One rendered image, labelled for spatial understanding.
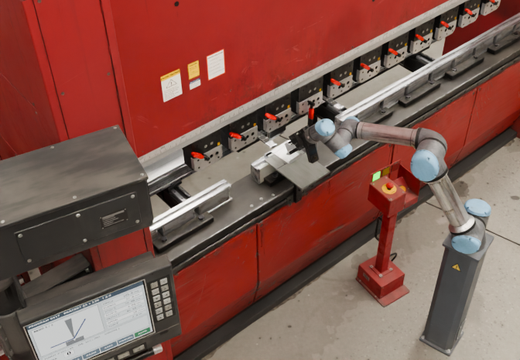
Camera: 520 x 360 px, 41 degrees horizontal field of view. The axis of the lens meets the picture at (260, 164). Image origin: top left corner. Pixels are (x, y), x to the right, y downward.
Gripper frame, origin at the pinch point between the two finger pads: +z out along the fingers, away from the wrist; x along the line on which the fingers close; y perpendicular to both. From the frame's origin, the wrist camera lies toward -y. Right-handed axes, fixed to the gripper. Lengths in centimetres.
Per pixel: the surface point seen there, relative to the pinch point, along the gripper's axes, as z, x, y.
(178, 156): 30, 40, 26
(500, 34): 13, -176, -1
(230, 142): -9.8, 31.5, 17.2
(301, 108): -9.1, -9.9, 15.6
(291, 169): 0.5, 5.7, -6.8
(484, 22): 52, -213, 12
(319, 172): -5.7, -3.0, -14.2
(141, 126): -34, 72, 37
